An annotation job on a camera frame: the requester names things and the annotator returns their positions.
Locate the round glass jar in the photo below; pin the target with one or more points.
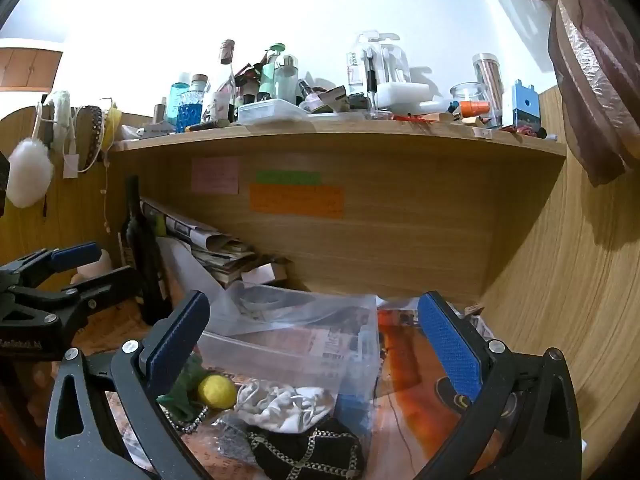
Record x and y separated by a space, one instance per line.
467 94

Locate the dark glass wine bottle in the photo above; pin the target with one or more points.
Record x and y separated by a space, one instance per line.
142 255

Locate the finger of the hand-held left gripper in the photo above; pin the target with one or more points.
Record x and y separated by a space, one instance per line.
75 256
107 284

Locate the black upright pen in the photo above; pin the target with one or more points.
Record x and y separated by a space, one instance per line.
371 91

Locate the tall clear canister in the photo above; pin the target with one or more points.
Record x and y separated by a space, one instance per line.
488 77

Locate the white paper tag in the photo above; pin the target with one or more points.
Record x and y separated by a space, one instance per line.
71 166

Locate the blue plastic box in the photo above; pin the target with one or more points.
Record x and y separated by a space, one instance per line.
526 105

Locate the white fluffy pompom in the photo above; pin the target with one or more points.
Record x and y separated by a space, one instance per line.
29 172

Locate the orange printed cloth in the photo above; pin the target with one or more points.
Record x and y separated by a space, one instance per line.
417 385

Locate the blue packet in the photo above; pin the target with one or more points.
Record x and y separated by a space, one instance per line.
353 413

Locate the stack of newspapers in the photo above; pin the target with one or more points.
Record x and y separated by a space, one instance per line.
212 247

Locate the clear plastic blister package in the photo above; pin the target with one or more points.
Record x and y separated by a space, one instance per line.
385 57

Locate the clear lidded plastic case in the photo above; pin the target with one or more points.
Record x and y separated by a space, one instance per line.
272 111

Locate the wooden wall cabinet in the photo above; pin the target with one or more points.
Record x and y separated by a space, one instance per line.
29 69

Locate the pink sticky note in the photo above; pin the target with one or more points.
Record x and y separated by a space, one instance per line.
216 175

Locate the green sticky note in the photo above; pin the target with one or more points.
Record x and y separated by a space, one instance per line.
288 177

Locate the orange sticky note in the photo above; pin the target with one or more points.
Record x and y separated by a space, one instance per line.
297 201

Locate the blue patterned glass bottle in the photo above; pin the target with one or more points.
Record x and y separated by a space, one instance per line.
194 109

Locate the clear plastic storage box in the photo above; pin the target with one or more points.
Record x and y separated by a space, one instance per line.
295 340

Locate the white foam block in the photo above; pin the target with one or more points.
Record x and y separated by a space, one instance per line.
405 95

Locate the pale pink object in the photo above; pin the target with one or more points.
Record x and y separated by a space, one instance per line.
95 266

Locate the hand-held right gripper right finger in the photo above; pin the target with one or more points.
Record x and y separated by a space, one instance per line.
450 347

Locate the wooden shelf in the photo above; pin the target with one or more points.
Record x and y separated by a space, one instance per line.
350 136

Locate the orange capped tube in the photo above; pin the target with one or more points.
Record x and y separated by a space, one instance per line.
474 108

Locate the yellow felt ball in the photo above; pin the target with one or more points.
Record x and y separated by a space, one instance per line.
217 391

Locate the white crumpled cloth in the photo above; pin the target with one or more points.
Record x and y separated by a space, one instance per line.
285 406

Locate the small cardboard box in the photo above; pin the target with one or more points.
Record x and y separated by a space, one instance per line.
267 272

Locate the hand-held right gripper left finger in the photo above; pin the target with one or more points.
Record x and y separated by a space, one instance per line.
179 336

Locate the green felt cloth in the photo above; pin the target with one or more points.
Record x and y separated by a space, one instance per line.
181 394

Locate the yellow hair accessory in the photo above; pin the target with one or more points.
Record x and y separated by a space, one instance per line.
114 121

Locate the teal liquid bottle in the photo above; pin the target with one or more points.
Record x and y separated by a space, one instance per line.
181 94

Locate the white fluffy headband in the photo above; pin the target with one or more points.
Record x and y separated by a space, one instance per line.
62 116

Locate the mint green bottle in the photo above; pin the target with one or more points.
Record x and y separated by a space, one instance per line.
270 76

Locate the beaded headband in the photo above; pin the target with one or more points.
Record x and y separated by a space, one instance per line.
95 132

